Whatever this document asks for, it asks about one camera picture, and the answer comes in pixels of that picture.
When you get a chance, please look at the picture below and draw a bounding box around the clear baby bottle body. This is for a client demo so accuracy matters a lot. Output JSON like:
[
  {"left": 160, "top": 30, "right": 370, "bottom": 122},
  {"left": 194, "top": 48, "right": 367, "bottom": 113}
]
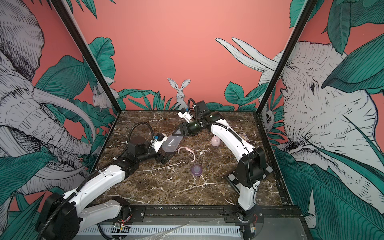
[{"left": 162, "top": 135, "right": 184, "bottom": 153}]

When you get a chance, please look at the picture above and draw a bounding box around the purple collar with nipple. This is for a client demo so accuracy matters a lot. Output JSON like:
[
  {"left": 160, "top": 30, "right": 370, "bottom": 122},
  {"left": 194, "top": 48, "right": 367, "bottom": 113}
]
[{"left": 191, "top": 165, "right": 203, "bottom": 177}]

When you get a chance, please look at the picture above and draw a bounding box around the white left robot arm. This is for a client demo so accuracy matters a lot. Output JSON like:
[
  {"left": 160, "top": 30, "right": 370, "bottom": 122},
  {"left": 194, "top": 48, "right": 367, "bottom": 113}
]
[{"left": 36, "top": 134, "right": 168, "bottom": 240}]

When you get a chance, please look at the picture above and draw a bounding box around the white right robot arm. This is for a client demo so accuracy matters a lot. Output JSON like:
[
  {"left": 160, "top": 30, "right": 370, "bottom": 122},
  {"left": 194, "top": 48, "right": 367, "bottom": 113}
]
[{"left": 173, "top": 109, "right": 273, "bottom": 211}]

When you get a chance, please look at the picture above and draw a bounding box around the pink dome bottle cap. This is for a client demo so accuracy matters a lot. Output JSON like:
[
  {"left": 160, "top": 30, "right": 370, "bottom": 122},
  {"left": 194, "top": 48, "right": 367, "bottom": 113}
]
[{"left": 211, "top": 136, "right": 221, "bottom": 147}]

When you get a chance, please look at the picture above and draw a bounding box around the purple playing card box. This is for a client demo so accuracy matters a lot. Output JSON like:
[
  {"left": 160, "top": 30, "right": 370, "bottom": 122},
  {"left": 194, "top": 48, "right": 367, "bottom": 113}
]
[{"left": 240, "top": 133, "right": 250, "bottom": 143}]

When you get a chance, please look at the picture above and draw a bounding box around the folding chess board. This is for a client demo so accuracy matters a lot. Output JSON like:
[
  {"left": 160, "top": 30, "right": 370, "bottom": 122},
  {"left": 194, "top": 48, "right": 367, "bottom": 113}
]
[{"left": 225, "top": 165, "right": 274, "bottom": 189}]

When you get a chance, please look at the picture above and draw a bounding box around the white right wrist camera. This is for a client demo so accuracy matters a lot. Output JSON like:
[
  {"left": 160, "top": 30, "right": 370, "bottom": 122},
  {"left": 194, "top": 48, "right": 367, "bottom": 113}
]
[{"left": 178, "top": 108, "right": 193, "bottom": 123}]

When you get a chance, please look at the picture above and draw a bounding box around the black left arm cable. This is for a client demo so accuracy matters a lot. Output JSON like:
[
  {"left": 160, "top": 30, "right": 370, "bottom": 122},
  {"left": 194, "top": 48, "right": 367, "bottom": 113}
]
[{"left": 121, "top": 121, "right": 155, "bottom": 157}]

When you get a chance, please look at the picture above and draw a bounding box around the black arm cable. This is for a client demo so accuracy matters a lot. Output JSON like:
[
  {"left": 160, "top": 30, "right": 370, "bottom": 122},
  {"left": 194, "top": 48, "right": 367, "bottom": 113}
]
[
  {"left": 121, "top": 121, "right": 155, "bottom": 157},
  {"left": 187, "top": 98, "right": 244, "bottom": 143}
]

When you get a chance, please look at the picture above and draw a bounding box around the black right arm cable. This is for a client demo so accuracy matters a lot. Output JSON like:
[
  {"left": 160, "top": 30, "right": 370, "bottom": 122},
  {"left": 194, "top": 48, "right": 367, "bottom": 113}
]
[{"left": 187, "top": 98, "right": 244, "bottom": 143}]

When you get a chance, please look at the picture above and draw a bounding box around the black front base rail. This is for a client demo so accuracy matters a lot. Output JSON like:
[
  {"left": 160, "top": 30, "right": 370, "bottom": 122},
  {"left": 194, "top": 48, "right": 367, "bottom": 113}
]
[{"left": 128, "top": 205, "right": 304, "bottom": 224}]

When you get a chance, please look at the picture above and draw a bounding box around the black enclosure frame post right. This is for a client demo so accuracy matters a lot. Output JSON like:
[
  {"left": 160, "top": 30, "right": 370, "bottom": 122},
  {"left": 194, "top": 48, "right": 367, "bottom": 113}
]
[{"left": 256, "top": 0, "right": 317, "bottom": 116}]

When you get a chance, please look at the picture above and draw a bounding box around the black enclosure frame post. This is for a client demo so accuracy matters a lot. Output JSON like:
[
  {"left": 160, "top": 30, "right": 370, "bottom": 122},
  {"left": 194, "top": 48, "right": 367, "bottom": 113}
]
[
  {"left": 256, "top": 0, "right": 317, "bottom": 116},
  {"left": 51, "top": 0, "right": 122, "bottom": 115}
]

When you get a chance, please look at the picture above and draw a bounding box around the black enclosure frame post left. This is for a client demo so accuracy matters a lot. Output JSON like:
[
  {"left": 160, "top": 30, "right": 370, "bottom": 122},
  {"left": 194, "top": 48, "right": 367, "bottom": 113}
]
[{"left": 51, "top": 0, "right": 122, "bottom": 115}]

